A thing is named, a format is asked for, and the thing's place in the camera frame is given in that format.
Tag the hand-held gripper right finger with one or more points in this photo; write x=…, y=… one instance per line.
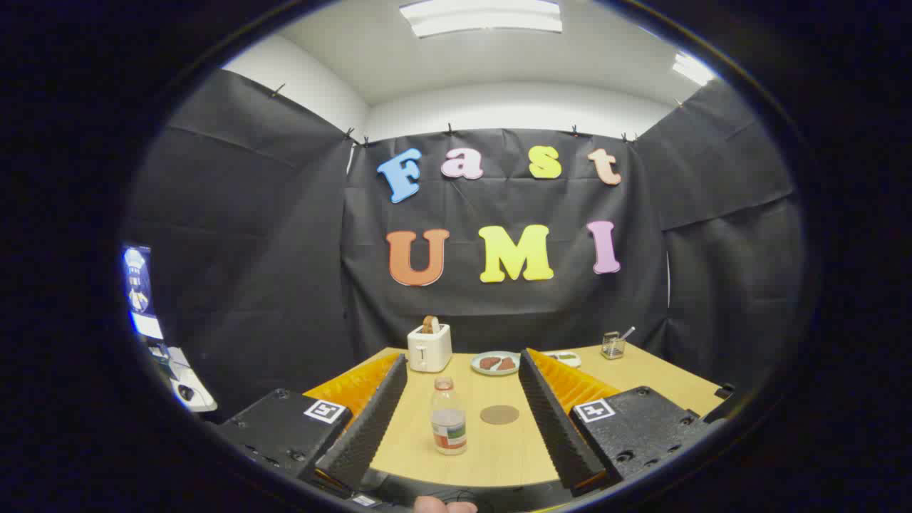
x=563, y=427

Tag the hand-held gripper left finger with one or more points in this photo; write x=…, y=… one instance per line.
x=363, y=427

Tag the round brown coaster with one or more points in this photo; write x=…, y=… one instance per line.
x=499, y=415

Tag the clear plastic juice bottle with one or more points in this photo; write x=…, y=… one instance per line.
x=449, y=420

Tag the white divided dish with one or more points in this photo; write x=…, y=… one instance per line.
x=568, y=360

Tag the wooden table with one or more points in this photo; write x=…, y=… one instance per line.
x=484, y=459

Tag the brown meat piece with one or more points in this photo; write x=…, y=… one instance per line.
x=506, y=364
x=489, y=363

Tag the white toaster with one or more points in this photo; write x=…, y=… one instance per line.
x=429, y=350

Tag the pale green plate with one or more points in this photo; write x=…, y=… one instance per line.
x=477, y=367

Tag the bread slice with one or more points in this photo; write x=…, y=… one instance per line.
x=430, y=325

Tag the black backdrop cloth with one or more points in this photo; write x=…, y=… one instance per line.
x=285, y=285

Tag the black computer mouse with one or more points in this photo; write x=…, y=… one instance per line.
x=186, y=392

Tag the computer monitor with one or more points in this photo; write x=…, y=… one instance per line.
x=139, y=292

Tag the small ceiling light panel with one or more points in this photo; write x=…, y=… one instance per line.
x=691, y=69

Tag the large ceiling light panel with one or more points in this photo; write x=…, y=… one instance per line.
x=481, y=18

